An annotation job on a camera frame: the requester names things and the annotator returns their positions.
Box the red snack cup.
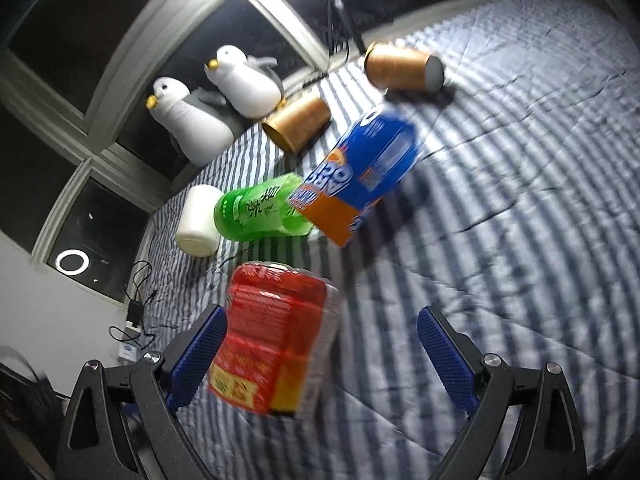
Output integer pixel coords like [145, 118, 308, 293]
[208, 261, 341, 419]

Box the white plastic cup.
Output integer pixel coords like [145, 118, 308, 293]
[175, 184, 224, 258]

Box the green tea cup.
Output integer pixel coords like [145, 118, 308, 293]
[214, 174, 312, 242]

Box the blue orange Oreo cup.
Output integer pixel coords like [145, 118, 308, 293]
[288, 105, 421, 247]

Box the brown paper cup near penguins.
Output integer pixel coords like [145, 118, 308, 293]
[262, 93, 331, 154]

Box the brown paper cup far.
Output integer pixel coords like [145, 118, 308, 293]
[363, 42, 445, 93]

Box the striped blue white bedspread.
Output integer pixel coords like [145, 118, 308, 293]
[145, 0, 639, 479]

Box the left penguin plush toy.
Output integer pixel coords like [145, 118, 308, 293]
[145, 77, 248, 167]

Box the penguin plush toy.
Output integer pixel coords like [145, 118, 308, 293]
[204, 44, 284, 119]
[145, 77, 248, 167]

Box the right penguin plush toy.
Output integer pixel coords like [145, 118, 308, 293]
[204, 44, 284, 119]

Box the black light tripod stand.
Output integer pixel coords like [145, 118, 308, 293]
[326, 0, 367, 64]

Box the white wall socket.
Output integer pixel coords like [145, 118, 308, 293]
[117, 342, 140, 365]

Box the black power adapter with cable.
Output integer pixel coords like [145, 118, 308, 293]
[107, 260, 178, 350]

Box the white window frame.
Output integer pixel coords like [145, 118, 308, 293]
[1, 0, 329, 302]

